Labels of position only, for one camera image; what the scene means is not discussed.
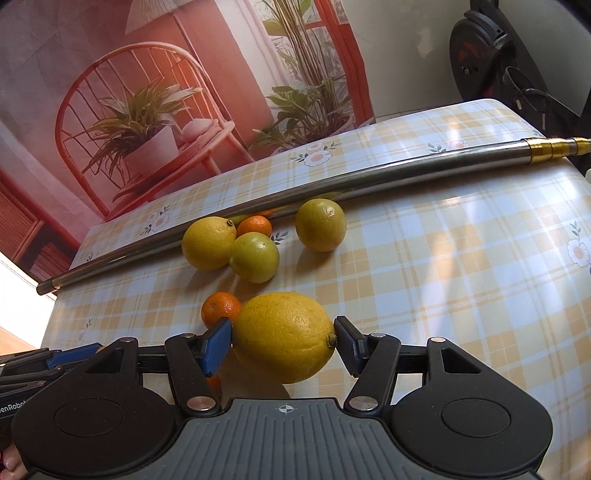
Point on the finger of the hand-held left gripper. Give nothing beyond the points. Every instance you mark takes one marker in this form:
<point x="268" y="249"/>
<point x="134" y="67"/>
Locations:
<point x="27" y="376"/>
<point x="74" y="356"/>

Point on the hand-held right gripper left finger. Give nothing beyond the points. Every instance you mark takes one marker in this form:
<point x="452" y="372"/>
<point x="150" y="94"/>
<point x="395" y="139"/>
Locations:
<point x="217" y="344"/>

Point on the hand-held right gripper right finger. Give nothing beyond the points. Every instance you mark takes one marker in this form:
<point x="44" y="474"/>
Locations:
<point x="346" y="344"/>

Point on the small orange mandarin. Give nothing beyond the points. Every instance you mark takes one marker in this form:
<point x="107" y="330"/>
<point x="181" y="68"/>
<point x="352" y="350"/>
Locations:
<point x="256" y="226"/>
<point x="219" y="309"/>

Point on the large yellow lemon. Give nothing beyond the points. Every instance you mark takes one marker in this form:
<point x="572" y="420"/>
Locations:
<point x="284" y="337"/>

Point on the yellow-green lemon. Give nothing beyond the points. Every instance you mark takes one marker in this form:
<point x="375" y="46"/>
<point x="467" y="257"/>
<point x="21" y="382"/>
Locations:
<point x="321" y="226"/>
<point x="254" y="258"/>

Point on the person's left hand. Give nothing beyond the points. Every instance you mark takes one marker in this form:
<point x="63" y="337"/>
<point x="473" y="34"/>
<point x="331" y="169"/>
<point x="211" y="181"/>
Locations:
<point x="11" y="466"/>

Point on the plaid floral tablecloth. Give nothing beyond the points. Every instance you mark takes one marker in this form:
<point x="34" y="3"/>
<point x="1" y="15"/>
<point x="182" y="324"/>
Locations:
<point x="438" y="277"/>

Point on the steel pole with brass tip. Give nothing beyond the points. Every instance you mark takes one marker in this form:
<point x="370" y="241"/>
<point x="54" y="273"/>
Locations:
<point x="323" y="182"/>

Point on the printed room scene backdrop cloth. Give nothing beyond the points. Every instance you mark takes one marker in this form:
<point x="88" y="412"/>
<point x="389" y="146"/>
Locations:
<point x="184" y="92"/>

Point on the black exercise bike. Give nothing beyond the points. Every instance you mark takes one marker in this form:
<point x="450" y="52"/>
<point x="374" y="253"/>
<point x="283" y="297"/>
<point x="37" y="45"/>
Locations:
<point x="498" y="55"/>

